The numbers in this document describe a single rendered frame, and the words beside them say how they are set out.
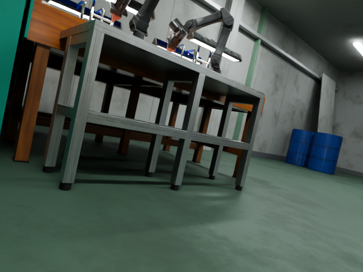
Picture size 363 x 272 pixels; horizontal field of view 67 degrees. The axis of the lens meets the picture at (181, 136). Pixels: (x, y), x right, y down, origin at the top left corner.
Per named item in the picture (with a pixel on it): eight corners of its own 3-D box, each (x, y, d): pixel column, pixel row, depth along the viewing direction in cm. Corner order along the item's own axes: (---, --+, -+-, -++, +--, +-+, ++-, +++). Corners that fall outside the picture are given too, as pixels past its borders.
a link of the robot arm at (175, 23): (167, 22, 177) (181, 10, 175) (169, 27, 185) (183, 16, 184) (177, 36, 176) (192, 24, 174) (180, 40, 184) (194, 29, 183)
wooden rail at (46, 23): (260, 114, 237) (264, 93, 237) (25, 39, 126) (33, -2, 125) (249, 113, 247) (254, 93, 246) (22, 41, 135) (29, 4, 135)
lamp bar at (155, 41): (202, 64, 299) (204, 58, 298) (155, 44, 260) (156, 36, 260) (197, 64, 305) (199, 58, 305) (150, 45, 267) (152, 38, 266)
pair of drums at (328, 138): (328, 174, 558) (338, 134, 555) (277, 160, 644) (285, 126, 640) (340, 175, 605) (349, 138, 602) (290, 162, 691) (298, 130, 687)
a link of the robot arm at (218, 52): (208, 64, 174) (226, 14, 173) (209, 66, 181) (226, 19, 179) (217, 67, 174) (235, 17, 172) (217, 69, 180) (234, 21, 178)
